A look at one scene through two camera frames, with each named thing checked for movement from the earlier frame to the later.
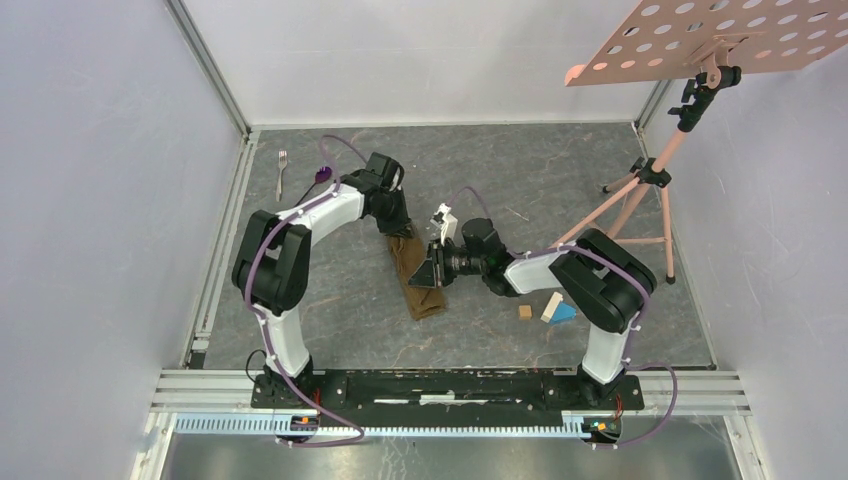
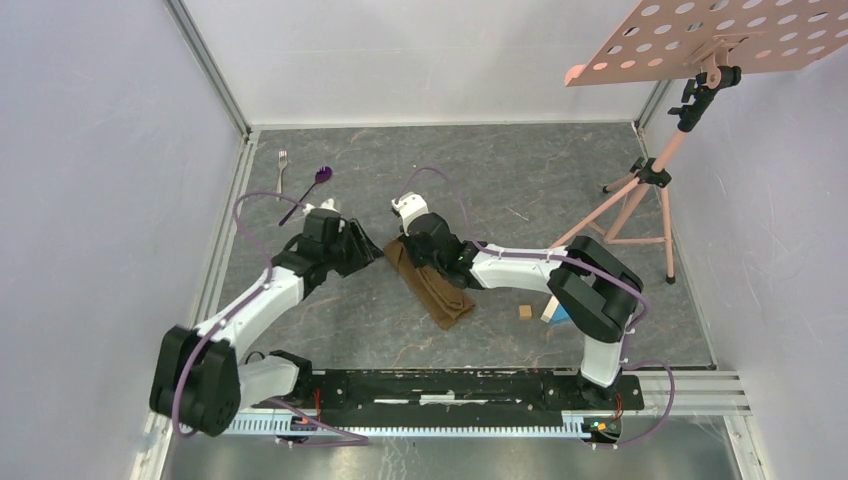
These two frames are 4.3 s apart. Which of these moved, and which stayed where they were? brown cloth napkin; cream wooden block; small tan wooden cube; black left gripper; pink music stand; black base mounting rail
Moved: brown cloth napkin; black left gripper
Stayed: cream wooden block; pink music stand; black base mounting rail; small tan wooden cube
